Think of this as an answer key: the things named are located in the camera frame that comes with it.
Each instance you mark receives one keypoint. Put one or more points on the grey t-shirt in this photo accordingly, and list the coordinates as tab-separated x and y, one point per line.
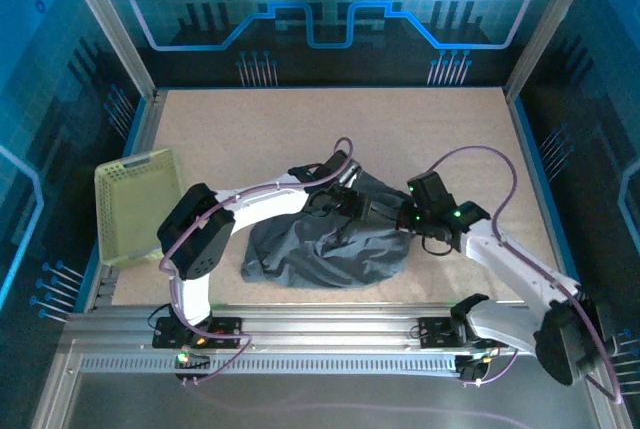
320	259

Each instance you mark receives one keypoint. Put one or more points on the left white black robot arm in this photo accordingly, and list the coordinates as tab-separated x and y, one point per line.
265	201

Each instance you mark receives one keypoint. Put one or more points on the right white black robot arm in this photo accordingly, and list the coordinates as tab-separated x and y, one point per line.
520	259

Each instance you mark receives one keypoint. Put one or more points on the small black adapter box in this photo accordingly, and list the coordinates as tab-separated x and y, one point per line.
472	371

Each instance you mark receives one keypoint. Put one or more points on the steel sheet panel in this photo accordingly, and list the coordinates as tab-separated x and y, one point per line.
325	404

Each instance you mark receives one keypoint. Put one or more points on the pale green perforated basket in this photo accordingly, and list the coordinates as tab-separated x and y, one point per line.
135	209

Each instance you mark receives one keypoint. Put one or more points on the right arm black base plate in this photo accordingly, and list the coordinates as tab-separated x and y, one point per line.
435	334

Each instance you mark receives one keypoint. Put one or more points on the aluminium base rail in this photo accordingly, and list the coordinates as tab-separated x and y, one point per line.
325	324

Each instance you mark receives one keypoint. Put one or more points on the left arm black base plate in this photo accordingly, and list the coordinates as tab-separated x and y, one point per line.
225	331

